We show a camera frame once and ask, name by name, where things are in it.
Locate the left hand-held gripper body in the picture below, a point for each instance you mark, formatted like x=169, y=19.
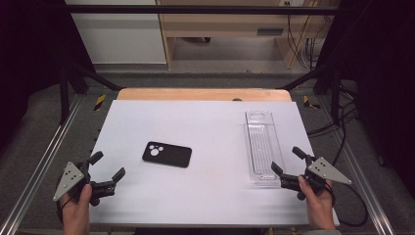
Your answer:
x=70, y=178

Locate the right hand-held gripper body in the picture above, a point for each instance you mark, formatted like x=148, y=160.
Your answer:
x=326, y=171

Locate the clear plastic packaging tray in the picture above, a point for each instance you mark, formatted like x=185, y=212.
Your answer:
x=261, y=147

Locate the black phone case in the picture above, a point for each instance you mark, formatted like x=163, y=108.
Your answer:
x=169, y=155

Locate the person's left hand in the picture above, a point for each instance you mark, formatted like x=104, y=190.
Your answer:
x=76, y=212

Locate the person's right hand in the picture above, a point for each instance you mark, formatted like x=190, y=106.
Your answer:
x=319, y=209

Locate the white table board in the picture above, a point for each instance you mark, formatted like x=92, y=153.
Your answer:
x=208, y=124

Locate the wooden table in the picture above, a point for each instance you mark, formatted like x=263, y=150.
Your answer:
x=195, y=94

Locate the black curtain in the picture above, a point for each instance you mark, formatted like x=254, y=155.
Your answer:
x=378, y=65
x=29, y=49

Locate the white cabinet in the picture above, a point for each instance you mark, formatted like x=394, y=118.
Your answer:
x=120, y=36

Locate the light wooden desk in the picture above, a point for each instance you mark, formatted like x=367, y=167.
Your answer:
x=221, y=24

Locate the aluminium rail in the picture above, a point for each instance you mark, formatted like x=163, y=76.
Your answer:
x=39, y=166
x=365, y=182

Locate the black frame strut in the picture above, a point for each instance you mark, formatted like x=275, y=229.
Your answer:
x=81, y=76
x=326, y=78

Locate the black horizontal frame bar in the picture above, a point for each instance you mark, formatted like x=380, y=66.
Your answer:
x=195, y=9

